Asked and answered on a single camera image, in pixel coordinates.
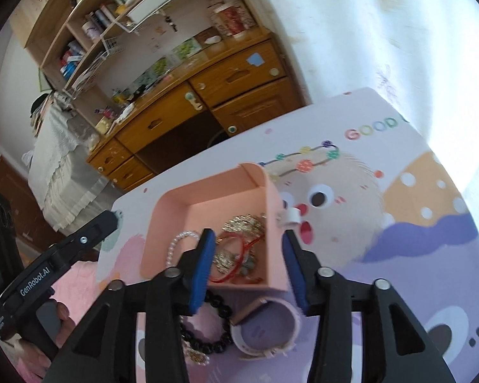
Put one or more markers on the wooden desk with drawers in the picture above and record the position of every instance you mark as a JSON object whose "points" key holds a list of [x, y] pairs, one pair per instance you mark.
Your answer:
{"points": [[223, 83]]}

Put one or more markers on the pink square jewelry box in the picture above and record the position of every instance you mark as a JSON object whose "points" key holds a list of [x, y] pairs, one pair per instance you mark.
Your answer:
{"points": [[171, 223]]}

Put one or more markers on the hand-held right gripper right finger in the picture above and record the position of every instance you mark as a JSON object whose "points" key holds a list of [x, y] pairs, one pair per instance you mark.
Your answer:
{"points": [[293, 271]]}

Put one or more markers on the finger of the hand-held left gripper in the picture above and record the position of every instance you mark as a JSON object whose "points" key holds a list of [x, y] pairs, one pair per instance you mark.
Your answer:
{"points": [[94, 233]]}

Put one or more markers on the blue sticker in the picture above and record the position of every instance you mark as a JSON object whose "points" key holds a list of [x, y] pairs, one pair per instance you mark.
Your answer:
{"points": [[256, 60]]}

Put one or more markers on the wooden shelf unit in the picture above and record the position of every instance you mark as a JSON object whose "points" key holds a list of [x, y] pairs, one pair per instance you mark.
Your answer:
{"points": [[60, 20]]}

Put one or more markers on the white plastic basket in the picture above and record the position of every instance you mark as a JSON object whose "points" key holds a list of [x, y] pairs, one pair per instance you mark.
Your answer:
{"points": [[159, 2]]}

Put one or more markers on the pink fuzzy blanket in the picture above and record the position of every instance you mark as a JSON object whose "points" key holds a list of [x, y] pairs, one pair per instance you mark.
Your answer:
{"points": [[76, 287]]}

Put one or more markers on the grey ruffled bed cover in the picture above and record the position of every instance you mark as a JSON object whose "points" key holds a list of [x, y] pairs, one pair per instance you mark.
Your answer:
{"points": [[60, 159]]}

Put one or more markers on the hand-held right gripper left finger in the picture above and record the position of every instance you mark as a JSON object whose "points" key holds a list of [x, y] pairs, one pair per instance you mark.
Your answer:
{"points": [[202, 271]]}

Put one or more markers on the red and white container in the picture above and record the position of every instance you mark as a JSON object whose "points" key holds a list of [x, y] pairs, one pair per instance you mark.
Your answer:
{"points": [[231, 20]]}

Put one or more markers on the black hat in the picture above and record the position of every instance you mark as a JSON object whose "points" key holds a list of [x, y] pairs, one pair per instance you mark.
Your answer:
{"points": [[40, 103]]}

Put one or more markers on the cartoon printed table mat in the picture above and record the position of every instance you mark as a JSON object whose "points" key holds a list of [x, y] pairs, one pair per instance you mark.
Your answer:
{"points": [[403, 255]]}

